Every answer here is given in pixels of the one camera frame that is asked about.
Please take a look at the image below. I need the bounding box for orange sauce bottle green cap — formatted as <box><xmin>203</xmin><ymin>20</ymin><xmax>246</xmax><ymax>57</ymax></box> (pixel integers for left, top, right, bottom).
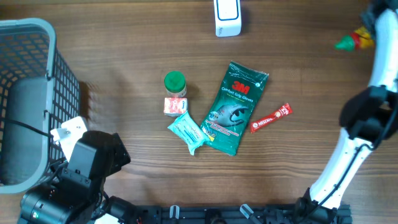
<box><xmin>335</xmin><ymin>26</ymin><xmax>375</xmax><ymax>52</ymax></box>

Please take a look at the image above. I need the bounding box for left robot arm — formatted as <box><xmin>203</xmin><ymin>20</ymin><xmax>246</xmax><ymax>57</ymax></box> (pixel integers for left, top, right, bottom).
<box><xmin>18</xmin><ymin>131</ymin><xmax>142</xmax><ymax>224</ymax></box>

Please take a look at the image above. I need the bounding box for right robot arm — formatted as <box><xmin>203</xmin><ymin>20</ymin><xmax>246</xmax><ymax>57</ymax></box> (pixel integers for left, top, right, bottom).
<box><xmin>292</xmin><ymin>1</ymin><xmax>397</xmax><ymax>223</ymax></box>

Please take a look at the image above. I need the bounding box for red coffee sachet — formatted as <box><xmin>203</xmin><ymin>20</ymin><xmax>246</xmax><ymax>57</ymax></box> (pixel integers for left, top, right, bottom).
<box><xmin>250</xmin><ymin>103</ymin><xmax>293</xmax><ymax>133</ymax></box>

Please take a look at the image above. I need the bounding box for green lid white jar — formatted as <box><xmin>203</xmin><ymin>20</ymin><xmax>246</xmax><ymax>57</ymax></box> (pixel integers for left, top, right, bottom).
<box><xmin>164</xmin><ymin>71</ymin><xmax>187</xmax><ymax>98</ymax></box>

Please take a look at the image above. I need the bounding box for green 3M gloves packet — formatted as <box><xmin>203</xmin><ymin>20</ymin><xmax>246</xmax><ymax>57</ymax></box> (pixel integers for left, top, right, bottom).
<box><xmin>200</xmin><ymin>62</ymin><xmax>269</xmax><ymax>156</ymax></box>

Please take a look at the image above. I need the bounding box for orange Kleenex tissue pack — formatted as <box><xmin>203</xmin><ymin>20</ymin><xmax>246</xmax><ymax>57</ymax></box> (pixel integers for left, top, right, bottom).
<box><xmin>164</xmin><ymin>98</ymin><xmax>188</xmax><ymax>117</ymax></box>

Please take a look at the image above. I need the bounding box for white barcode scanner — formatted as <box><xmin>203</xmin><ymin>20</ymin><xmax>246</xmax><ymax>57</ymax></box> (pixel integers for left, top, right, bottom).
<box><xmin>213</xmin><ymin>0</ymin><xmax>242</xmax><ymax>37</ymax></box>

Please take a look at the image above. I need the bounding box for grey plastic mesh basket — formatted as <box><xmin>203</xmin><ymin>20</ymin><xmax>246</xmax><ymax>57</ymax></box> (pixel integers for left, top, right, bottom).
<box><xmin>1</xmin><ymin>18</ymin><xmax>80</xmax><ymax>194</ymax></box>

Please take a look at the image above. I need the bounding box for mint toilet tissue packet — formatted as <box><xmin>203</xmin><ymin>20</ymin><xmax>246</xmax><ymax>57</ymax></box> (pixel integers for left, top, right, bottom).
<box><xmin>168</xmin><ymin>111</ymin><xmax>210</xmax><ymax>156</ymax></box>

